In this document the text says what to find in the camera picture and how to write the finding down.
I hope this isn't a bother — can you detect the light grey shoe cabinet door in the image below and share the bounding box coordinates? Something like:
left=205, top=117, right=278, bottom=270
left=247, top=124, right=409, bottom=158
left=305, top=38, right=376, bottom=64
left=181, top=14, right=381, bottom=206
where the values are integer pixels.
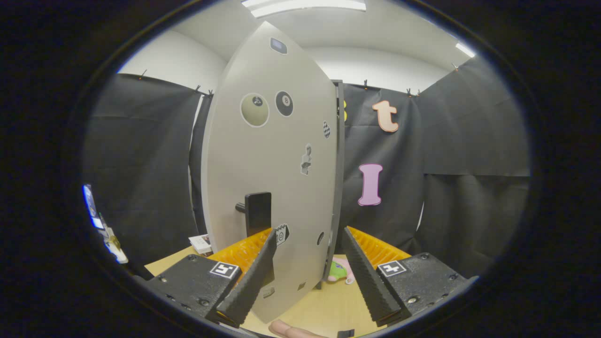
left=201, top=21, right=339, bottom=324

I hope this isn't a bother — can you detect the white book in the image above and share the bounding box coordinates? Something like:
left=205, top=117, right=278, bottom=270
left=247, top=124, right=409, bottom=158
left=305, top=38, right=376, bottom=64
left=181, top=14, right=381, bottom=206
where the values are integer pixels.
left=189, top=234, right=213, bottom=256

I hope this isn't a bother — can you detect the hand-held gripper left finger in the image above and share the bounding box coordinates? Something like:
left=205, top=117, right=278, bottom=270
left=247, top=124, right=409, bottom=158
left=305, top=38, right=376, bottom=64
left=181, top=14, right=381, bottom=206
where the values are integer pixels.
left=136, top=228, right=278, bottom=328

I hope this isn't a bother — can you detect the lit blue screen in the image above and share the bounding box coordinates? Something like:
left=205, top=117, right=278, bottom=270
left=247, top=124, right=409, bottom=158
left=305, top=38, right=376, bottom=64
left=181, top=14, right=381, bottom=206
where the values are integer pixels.
left=83, top=184, right=105, bottom=230

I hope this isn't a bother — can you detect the black backdrop cloth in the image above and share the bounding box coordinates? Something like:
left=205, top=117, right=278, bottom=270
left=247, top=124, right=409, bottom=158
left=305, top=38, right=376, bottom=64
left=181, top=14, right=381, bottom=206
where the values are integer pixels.
left=82, top=56, right=531, bottom=282

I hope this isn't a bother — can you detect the white cluttered device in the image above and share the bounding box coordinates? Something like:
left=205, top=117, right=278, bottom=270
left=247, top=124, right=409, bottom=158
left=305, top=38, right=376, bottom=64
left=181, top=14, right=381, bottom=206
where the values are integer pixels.
left=101, top=225, right=129, bottom=264

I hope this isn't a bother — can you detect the black cabinet door handle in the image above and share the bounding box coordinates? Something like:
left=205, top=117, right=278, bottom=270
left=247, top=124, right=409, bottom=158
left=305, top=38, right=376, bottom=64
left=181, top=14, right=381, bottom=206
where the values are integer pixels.
left=235, top=192, right=273, bottom=238

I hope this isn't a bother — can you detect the long ceiling light panel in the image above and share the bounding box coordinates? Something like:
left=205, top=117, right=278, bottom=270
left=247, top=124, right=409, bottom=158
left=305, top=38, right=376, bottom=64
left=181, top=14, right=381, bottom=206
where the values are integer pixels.
left=242, top=0, right=367, bottom=18

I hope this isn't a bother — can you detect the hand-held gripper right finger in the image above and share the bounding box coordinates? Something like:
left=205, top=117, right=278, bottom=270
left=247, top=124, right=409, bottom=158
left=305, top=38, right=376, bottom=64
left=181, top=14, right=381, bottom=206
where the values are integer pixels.
left=343, top=226, right=479, bottom=328

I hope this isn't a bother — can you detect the green and pink plush toy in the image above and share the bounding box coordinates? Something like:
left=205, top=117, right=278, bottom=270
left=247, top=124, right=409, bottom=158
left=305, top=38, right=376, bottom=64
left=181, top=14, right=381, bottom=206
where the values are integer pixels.
left=327, top=257, right=356, bottom=285

